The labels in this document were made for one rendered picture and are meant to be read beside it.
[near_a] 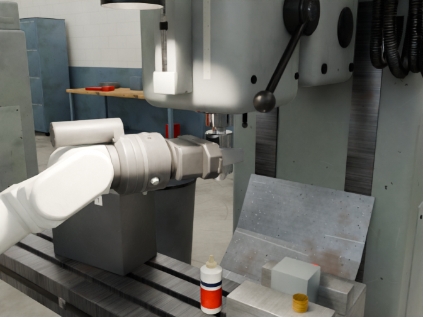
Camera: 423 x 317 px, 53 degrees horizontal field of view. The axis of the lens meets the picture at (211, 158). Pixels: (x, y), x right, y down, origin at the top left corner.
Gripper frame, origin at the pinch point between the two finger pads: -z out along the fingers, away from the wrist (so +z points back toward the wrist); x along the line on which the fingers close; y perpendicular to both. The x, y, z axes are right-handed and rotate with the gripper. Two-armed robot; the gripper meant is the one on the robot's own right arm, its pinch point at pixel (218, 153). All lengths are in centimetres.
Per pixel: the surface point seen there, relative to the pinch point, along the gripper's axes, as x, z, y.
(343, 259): -0.6, -32.6, 27.3
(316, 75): -6.8, -14.4, -13.0
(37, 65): 721, -92, 0
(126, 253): 22.4, 8.9, 25.5
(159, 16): -4.0, 12.3, -20.8
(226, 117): -2.4, 0.2, -6.4
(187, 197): 164, -81, 69
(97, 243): 28.0, 13.3, 24.4
